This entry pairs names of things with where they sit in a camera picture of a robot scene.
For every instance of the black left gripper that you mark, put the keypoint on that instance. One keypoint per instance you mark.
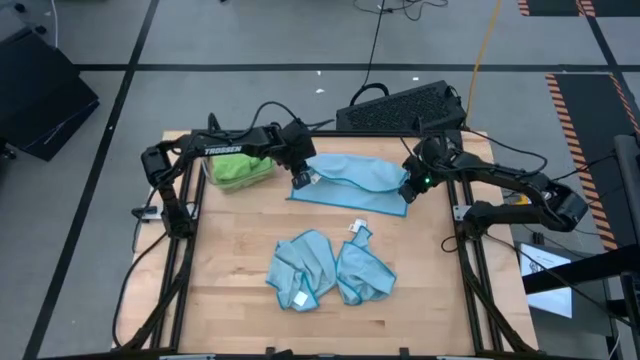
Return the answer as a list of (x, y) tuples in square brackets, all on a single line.
[(301, 175)]

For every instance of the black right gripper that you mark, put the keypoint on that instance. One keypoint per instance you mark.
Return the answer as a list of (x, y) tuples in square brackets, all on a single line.
[(417, 175)]

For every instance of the light blue microfiber towel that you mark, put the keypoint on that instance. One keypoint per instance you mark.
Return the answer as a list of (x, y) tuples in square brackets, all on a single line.
[(300, 270), (350, 190), (362, 272)]

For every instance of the green microfiber towel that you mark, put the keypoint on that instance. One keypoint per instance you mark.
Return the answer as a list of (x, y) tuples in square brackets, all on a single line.
[(240, 167)]

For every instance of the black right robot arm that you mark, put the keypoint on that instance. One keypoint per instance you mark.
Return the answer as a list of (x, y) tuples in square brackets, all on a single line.
[(500, 174)]

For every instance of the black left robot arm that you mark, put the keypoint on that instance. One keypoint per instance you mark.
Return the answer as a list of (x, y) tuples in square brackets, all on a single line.
[(225, 149)]

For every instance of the black perforated computer case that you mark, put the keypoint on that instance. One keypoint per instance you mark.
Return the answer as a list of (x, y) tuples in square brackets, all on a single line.
[(400, 107)]

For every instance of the clear plastic bin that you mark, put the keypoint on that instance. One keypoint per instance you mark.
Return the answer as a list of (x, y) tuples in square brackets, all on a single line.
[(206, 172)]

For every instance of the small yellow plug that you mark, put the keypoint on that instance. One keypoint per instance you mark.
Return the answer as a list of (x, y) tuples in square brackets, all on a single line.
[(520, 200)]

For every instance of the black edge clamp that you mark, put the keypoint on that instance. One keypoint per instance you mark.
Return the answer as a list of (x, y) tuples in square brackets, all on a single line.
[(404, 352), (270, 352)]

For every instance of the black mat orange striped edges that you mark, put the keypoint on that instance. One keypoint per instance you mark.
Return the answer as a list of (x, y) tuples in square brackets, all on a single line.
[(615, 6), (590, 115), (550, 6)]

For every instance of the black diagonal beam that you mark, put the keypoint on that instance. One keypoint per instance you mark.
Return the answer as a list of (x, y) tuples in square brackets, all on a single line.
[(580, 270)]

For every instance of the large black floor case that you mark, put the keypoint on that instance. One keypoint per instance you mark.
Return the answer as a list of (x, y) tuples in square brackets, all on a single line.
[(40, 95)]

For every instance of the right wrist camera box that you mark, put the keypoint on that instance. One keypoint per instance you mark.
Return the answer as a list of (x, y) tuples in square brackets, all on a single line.
[(434, 150)]

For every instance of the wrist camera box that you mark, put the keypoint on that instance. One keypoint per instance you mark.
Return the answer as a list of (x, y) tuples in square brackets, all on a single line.
[(434, 150), (300, 140)]

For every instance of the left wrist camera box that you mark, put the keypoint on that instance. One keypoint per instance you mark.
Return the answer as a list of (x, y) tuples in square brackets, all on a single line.
[(300, 140)]

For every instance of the silver mount plate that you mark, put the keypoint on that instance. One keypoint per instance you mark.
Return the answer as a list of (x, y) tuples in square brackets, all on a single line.
[(192, 210), (461, 213)]

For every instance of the black table edge rail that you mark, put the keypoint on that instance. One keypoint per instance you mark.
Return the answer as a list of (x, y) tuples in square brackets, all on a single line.
[(240, 357), (360, 133)]

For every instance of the black corner bracket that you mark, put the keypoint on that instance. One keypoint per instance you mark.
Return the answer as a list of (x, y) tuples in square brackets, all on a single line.
[(214, 122)]

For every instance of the black stand frame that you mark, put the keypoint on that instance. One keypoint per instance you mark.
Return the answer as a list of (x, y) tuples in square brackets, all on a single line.
[(631, 320)]

